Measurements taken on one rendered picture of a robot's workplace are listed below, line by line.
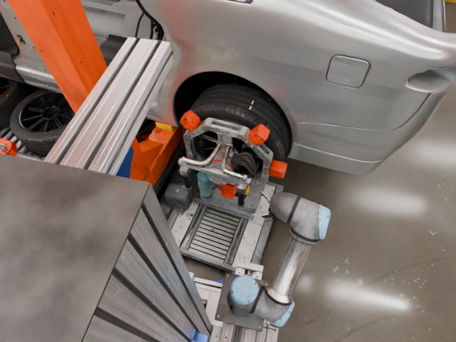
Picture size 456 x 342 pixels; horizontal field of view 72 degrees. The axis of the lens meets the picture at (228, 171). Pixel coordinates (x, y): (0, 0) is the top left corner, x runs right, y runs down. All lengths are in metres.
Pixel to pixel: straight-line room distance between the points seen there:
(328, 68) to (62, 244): 1.35
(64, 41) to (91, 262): 1.04
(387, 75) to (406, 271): 1.66
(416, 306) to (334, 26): 2.01
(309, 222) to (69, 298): 0.94
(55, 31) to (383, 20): 1.23
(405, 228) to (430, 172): 0.67
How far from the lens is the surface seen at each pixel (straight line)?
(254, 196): 2.50
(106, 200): 0.45
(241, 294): 1.38
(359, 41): 1.49
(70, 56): 1.39
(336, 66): 1.55
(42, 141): 2.91
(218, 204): 2.53
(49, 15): 1.31
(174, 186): 2.37
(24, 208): 0.50
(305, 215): 1.21
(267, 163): 1.80
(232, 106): 1.74
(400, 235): 2.90
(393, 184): 3.13
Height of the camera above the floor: 2.39
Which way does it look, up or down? 56 degrees down
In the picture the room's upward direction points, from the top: 2 degrees counter-clockwise
